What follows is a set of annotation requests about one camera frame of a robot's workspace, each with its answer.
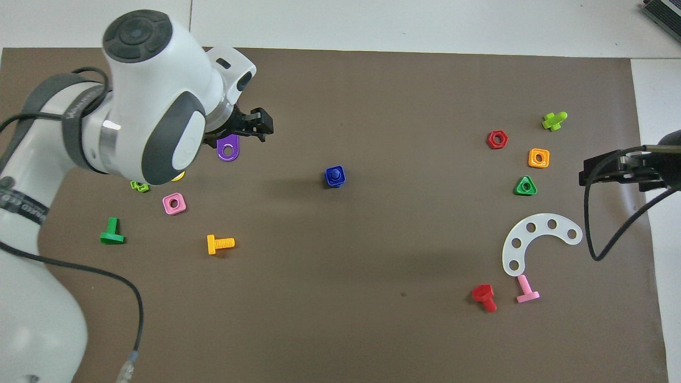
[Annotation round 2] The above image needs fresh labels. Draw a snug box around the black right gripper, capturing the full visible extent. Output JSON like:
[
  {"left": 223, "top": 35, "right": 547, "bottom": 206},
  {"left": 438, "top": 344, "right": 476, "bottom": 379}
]
[{"left": 580, "top": 149, "right": 669, "bottom": 193}]

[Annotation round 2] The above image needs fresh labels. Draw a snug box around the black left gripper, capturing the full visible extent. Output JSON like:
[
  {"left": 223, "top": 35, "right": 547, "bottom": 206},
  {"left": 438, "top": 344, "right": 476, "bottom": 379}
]
[{"left": 205, "top": 108, "right": 273, "bottom": 144}]

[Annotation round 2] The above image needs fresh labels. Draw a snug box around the pink square plastic nut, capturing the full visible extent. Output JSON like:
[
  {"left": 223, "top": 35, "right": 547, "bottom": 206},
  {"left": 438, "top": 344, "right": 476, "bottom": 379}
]
[{"left": 162, "top": 193, "right": 187, "bottom": 215}]

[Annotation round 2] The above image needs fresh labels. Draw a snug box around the orange plastic screw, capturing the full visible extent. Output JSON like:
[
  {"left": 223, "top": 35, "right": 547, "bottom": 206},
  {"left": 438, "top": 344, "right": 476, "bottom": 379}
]
[{"left": 206, "top": 234, "right": 235, "bottom": 255}]

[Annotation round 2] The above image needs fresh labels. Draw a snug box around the pink plastic screw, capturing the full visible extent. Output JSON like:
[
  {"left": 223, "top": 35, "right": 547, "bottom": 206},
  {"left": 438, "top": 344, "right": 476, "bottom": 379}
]
[{"left": 516, "top": 274, "right": 541, "bottom": 304}]

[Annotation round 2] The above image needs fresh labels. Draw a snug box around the green plastic screw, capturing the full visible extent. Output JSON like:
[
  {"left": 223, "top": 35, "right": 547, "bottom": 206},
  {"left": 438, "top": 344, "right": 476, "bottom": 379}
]
[{"left": 99, "top": 217, "right": 126, "bottom": 245}]

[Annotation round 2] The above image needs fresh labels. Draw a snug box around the red plastic screw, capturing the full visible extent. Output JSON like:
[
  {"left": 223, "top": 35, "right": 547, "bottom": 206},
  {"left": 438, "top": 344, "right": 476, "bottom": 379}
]
[{"left": 472, "top": 284, "right": 497, "bottom": 313}]

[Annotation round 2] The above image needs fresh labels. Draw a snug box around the purple four-hole strip plate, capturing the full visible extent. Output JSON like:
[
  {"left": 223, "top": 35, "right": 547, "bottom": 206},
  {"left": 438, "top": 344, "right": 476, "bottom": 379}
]
[{"left": 217, "top": 134, "right": 240, "bottom": 162}]

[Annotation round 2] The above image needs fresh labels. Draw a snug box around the white curved perforated plate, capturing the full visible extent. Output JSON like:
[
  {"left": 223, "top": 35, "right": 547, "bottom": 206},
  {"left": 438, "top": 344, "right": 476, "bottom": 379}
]
[{"left": 502, "top": 213, "right": 584, "bottom": 277}]

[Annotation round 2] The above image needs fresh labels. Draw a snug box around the grey finned device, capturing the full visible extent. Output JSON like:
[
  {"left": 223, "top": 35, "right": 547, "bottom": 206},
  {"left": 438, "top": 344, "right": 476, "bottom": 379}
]
[{"left": 641, "top": 0, "right": 681, "bottom": 31}]

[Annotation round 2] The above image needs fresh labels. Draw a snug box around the brown table mat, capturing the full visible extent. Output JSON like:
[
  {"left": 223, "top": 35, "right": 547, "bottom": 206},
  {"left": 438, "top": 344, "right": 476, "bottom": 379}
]
[{"left": 0, "top": 47, "right": 670, "bottom": 383}]

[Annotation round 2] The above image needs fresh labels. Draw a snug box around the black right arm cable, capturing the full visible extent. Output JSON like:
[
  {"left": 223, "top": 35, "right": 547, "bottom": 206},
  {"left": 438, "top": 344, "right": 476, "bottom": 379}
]
[{"left": 584, "top": 152, "right": 681, "bottom": 261}]

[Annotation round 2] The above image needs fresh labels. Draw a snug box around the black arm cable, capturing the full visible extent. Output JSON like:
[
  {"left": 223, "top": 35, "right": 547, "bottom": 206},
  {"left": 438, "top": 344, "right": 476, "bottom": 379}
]
[
  {"left": 0, "top": 66, "right": 144, "bottom": 383},
  {"left": 584, "top": 152, "right": 681, "bottom": 261}
]

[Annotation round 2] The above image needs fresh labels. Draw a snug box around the black velcro cable strap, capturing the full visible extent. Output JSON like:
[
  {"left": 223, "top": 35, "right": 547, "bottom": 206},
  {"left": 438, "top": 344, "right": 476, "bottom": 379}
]
[
  {"left": 61, "top": 85, "right": 110, "bottom": 160},
  {"left": 0, "top": 178, "right": 49, "bottom": 227}
]

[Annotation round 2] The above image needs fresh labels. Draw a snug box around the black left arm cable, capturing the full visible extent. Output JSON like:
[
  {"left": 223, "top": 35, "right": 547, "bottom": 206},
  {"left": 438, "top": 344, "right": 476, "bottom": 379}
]
[{"left": 0, "top": 66, "right": 144, "bottom": 383}]

